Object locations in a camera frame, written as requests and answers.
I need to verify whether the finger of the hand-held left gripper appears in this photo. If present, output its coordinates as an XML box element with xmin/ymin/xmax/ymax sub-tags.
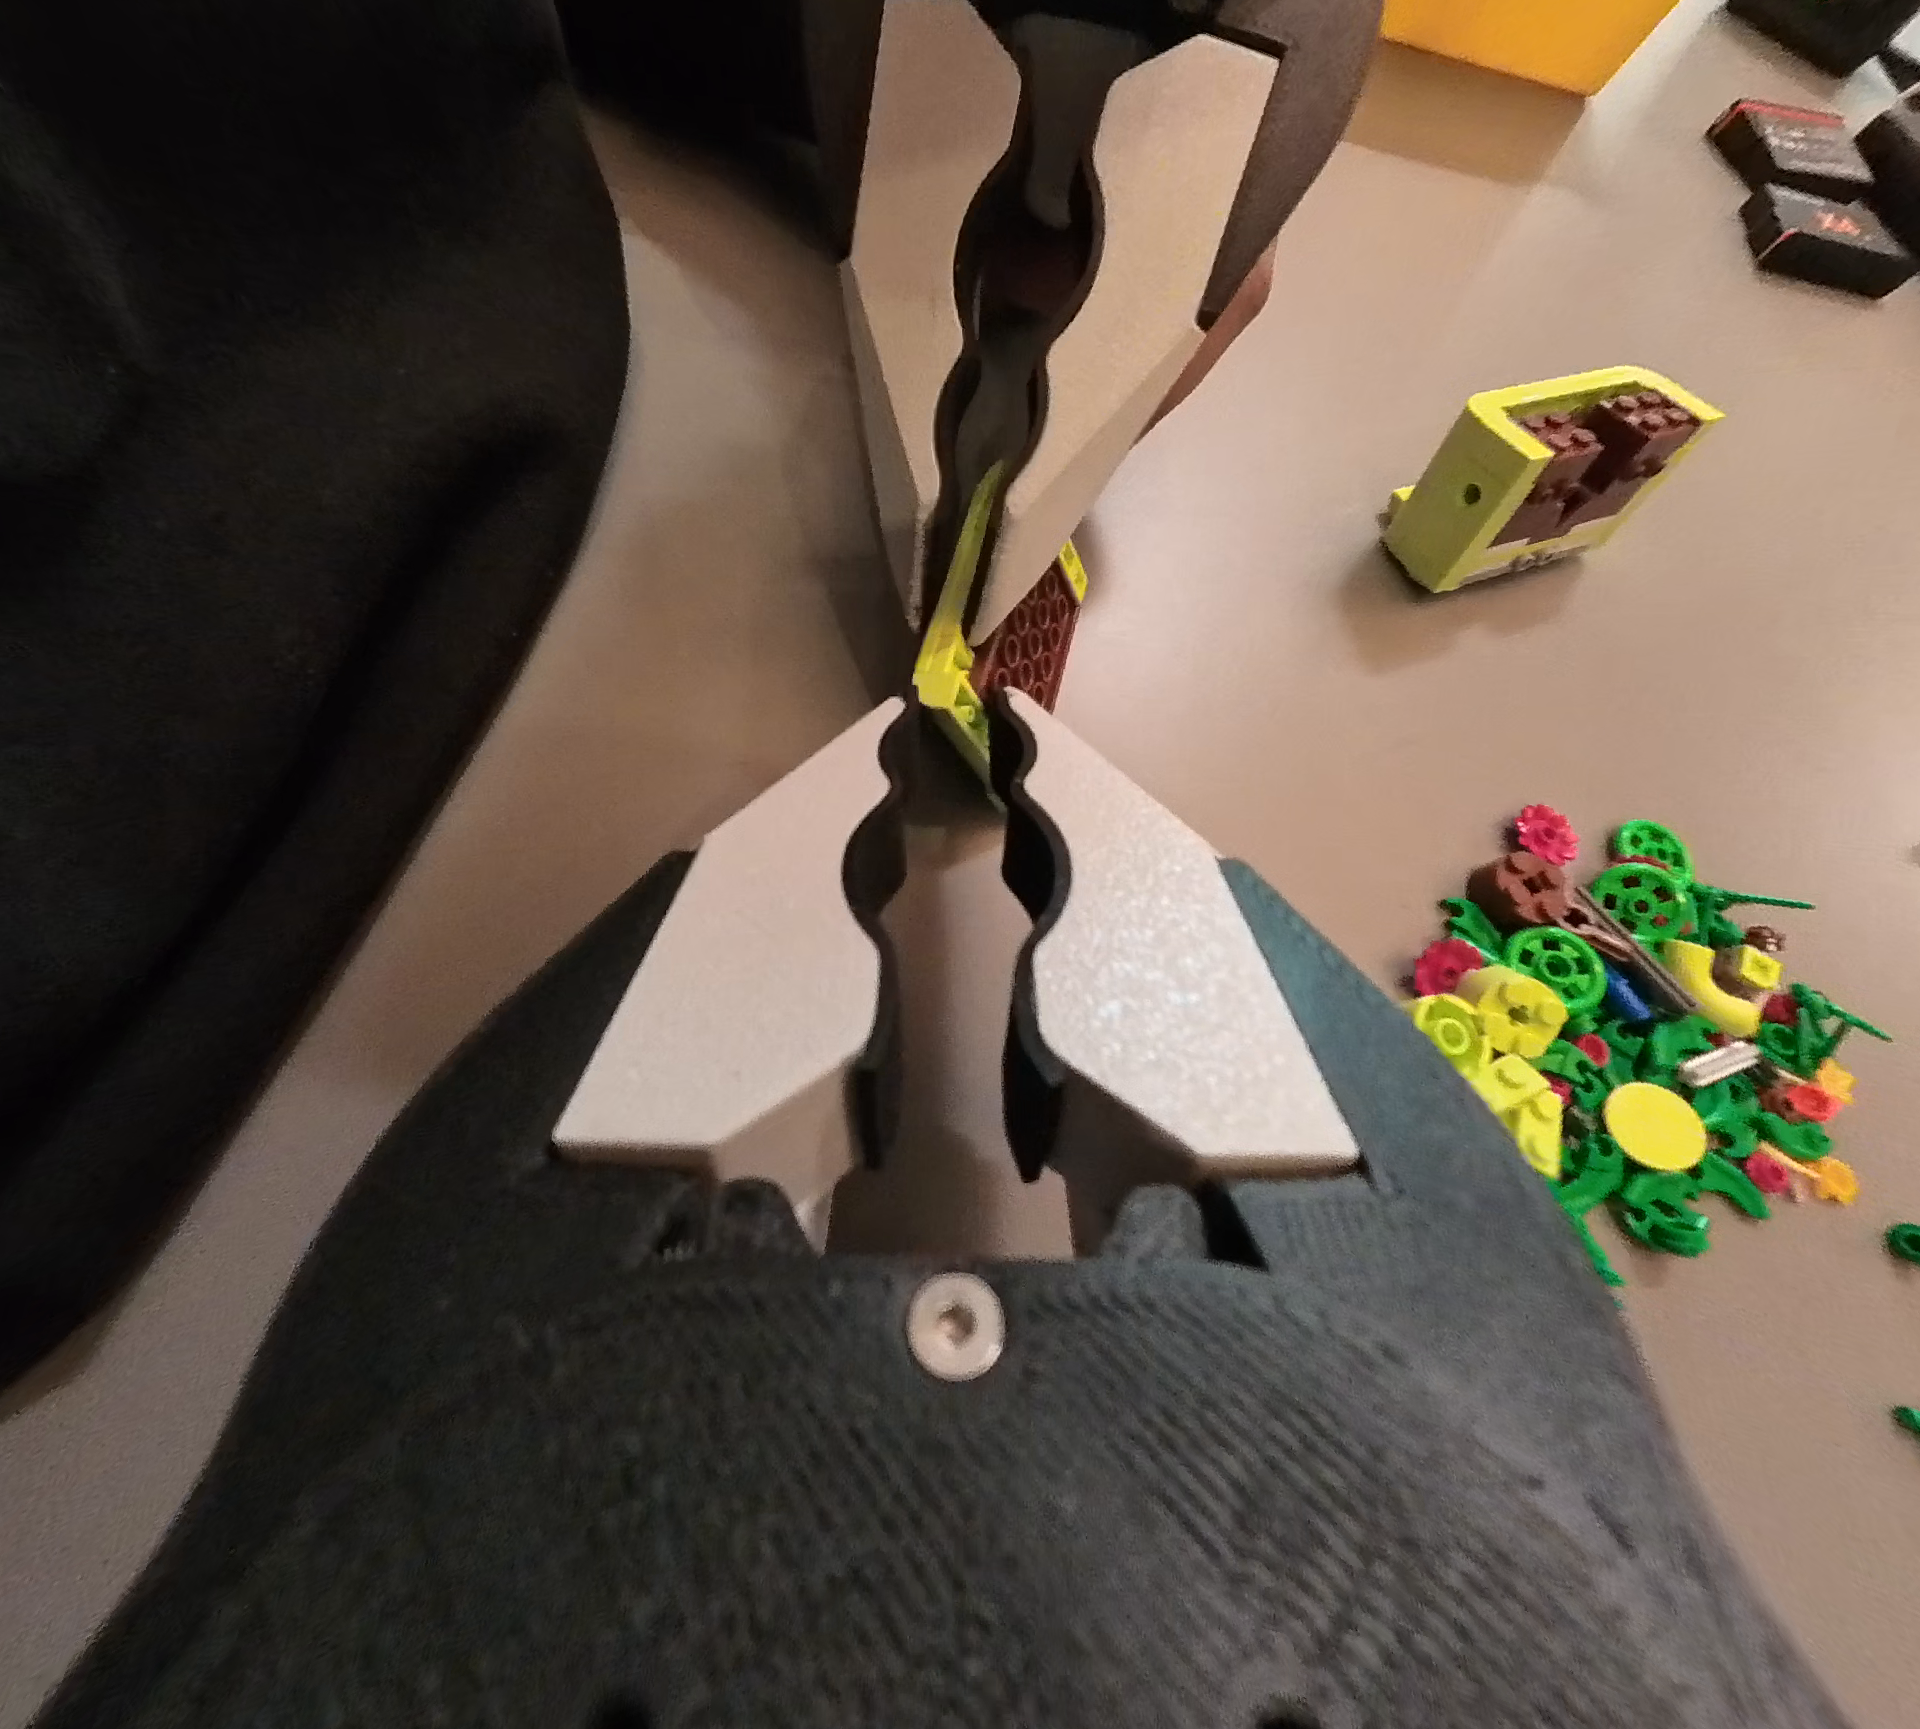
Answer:
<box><xmin>965</xmin><ymin>30</ymin><xmax>1290</xmax><ymax>647</ymax></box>
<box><xmin>838</xmin><ymin>0</ymin><xmax>1032</xmax><ymax>630</ymax></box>

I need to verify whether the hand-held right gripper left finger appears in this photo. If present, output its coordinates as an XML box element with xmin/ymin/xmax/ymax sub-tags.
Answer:
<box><xmin>550</xmin><ymin>694</ymin><xmax>913</xmax><ymax>1212</ymax></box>

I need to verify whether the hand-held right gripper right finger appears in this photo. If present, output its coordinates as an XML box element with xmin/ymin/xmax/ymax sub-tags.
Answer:
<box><xmin>995</xmin><ymin>686</ymin><xmax>1366</xmax><ymax>1217</ymax></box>

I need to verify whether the lime and brown toy panel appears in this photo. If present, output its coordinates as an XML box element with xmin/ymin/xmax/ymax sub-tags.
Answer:
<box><xmin>909</xmin><ymin>454</ymin><xmax>1091</xmax><ymax>815</ymax></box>

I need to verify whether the lime toy brick pot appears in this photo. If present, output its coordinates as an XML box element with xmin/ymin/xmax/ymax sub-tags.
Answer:
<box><xmin>1378</xmin><ymin>363</ymin><xmax>1727</xmax><ymax>600</ymax></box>

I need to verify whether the person's left hand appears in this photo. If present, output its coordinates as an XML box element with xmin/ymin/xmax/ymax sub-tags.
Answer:
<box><xmin>974</xmin><ymin>214</ymin><xmax>1274</xmax><ymax>449</ymax></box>

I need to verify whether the pile of small toy pieces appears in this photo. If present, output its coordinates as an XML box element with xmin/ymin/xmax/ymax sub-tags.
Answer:
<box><xmin>1403</xmin><ymin>800</ymin><xmax>1920</xmax><ymax>1448</ymax></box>

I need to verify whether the small black battery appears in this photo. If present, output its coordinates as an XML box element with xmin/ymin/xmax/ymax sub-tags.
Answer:
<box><xmin>1703</xmin><ymin>96</ymin><xmax>1877</xmax><ymax>204</ymax></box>
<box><xmin>1738</xmin><ymin>178</ymin><xmax>1920</xmax><ymax>301</ymax></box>

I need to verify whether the person's black jacket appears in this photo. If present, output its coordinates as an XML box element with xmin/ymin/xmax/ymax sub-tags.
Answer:
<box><xmin>0</xmin><ymin>0</ymin><xmax>842</xmax><ymax>1388</ymax></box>

